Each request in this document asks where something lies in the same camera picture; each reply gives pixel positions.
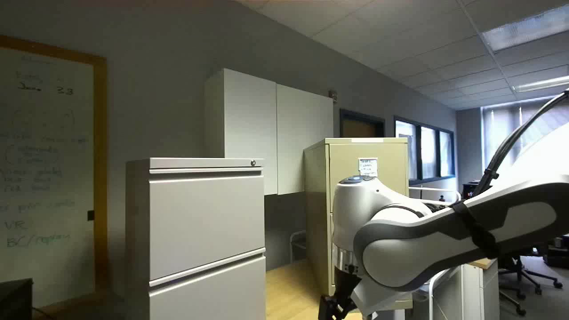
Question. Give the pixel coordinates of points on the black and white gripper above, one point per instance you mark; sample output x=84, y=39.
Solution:
x=338, y=304

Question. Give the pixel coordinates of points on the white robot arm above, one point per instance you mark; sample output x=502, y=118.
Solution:
x=391, y=244

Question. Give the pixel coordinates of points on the beige metal file cabinet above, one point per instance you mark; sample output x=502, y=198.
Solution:
x=324, y=166

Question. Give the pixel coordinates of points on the white drawer label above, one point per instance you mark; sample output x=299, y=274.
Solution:
x=368, y=166

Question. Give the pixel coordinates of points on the beige top cabinet drawer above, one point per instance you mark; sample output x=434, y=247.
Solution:
x=342, y=160

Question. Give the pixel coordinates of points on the grey lateral file cabinet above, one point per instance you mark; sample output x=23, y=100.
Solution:
x=194, y=238

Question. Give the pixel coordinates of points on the black office chair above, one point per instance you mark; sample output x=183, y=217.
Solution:
x=516, y=272

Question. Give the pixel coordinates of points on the wood framed whiteboard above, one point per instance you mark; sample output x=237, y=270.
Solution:
x=54, y=171

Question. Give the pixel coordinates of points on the white desk pedestal cabinet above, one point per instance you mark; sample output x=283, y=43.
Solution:
x=466, y=292

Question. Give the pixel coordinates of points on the white wall cupboard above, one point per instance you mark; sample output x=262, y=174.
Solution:
x=254, y=118

